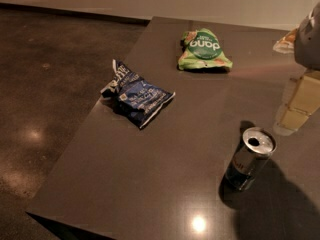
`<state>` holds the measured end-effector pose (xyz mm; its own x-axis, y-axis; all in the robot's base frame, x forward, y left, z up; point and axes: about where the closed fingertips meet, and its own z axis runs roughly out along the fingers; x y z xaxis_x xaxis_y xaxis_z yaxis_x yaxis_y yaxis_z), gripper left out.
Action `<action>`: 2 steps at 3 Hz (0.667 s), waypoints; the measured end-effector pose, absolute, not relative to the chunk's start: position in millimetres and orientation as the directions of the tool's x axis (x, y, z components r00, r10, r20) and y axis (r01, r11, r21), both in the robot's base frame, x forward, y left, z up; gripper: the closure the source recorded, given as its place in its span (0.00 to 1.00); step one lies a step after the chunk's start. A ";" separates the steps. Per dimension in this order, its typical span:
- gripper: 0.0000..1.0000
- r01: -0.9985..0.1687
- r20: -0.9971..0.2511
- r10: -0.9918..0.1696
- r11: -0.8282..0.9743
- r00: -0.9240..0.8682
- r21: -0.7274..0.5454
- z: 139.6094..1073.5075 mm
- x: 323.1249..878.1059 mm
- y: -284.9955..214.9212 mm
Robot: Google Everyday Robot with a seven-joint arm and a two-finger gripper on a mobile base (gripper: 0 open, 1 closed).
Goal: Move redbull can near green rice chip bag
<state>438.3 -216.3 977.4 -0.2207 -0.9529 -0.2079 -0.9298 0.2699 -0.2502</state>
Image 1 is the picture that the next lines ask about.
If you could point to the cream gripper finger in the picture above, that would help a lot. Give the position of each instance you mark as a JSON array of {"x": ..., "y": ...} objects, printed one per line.
[
  {"x": 302, "y": 94},
  {"x": 289, "y": 121}
]

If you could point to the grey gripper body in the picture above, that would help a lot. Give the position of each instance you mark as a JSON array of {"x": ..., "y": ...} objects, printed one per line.
[{"x": 308, "y": 41}]

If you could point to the orange white snack bag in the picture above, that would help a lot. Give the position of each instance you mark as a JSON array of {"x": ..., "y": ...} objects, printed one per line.
[{"x": 285, "y": 45}]

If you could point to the green rice chip bag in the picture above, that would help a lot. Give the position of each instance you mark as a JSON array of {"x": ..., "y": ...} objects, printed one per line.
[{"x": 202, "y": 51}]

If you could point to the blue chip bag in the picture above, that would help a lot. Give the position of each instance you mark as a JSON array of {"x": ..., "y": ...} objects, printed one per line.
[{"x": 136, "y": 98}]

